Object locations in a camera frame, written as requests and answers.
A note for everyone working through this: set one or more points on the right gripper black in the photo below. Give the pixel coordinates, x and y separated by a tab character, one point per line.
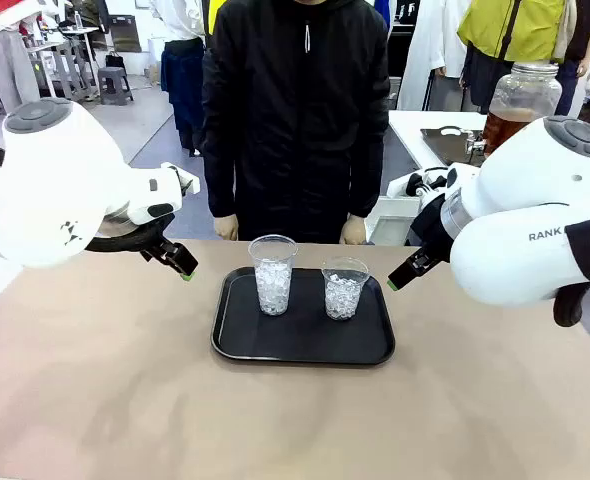
430	225

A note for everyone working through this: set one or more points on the metal dispenser spigot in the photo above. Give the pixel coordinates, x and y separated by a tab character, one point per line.
472	145

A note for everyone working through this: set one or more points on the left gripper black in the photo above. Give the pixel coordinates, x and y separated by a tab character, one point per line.
156	251

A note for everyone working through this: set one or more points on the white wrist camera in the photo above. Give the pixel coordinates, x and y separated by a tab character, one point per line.
400	185
187	182

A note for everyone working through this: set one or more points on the black serving tray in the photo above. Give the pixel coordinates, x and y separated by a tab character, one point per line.
300	340

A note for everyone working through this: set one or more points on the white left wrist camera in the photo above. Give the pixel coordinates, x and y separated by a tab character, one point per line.
187	182

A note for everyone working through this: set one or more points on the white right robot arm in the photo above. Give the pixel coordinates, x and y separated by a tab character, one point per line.
515	165

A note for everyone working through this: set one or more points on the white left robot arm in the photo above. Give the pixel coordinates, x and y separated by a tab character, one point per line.
50	175

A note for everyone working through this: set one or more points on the white framed grey bin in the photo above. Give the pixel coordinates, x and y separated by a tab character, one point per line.
392	227

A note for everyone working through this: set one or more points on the glass drink dispenser jar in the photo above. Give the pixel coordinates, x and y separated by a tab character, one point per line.
525	95

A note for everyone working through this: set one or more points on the clear plastic bottle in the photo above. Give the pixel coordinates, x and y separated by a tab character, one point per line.
78	20

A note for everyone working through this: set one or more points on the white side table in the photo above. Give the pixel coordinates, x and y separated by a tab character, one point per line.
405	125

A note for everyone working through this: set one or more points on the person in black jacket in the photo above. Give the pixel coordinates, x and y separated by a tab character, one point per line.
295	125

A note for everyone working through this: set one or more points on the black bag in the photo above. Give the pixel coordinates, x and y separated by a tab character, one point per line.
115	61

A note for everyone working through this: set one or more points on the dark brown panel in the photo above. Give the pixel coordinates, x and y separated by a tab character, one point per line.
125	32

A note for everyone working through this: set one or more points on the clear plastic cup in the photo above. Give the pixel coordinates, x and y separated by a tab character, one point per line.
273	290
344	300

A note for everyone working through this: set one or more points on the metal workbench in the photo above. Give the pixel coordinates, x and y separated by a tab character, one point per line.
70	50

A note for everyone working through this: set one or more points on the person right hand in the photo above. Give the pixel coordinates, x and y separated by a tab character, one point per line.
226	227

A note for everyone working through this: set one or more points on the black metal drip tray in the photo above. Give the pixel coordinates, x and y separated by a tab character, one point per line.
445	147

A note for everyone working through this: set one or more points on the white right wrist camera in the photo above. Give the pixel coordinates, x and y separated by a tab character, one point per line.
400	185

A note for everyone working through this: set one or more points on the yellow garment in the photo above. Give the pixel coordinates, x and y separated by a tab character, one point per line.
215	12

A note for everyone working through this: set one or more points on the grey plastic stool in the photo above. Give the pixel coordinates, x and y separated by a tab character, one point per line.
115	82

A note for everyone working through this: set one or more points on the person left hand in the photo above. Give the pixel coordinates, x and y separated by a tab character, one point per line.
353	231

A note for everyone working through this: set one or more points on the person right forearm black sleeve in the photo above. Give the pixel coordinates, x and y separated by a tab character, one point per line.
221	180

